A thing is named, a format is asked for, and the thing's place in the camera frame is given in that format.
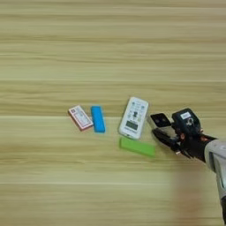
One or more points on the white remote control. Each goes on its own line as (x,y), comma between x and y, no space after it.
(134,117)

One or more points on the green rectangular block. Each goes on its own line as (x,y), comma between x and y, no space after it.
(137,146)

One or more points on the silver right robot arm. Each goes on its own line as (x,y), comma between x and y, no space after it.
(217,156)

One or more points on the red and white card box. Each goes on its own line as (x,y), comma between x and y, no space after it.
(80,117)

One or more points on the blue rectangular block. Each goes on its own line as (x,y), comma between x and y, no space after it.
(98,119)

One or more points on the small white box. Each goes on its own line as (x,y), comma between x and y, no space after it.
(160,120)

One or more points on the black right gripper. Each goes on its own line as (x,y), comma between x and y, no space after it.
(192,144)

